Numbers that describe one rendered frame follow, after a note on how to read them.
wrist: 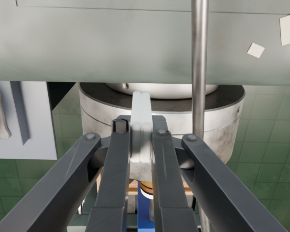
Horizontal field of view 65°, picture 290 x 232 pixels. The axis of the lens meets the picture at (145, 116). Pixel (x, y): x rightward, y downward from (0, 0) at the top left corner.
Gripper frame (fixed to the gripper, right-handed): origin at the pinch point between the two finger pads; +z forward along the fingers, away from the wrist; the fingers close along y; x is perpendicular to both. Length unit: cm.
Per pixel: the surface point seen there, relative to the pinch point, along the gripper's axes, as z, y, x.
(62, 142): 135, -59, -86
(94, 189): 62, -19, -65
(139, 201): 34, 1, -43
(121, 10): 9.7, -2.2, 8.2
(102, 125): 15.0, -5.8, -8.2
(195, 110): 2.6, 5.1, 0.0
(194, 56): 1.1, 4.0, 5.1
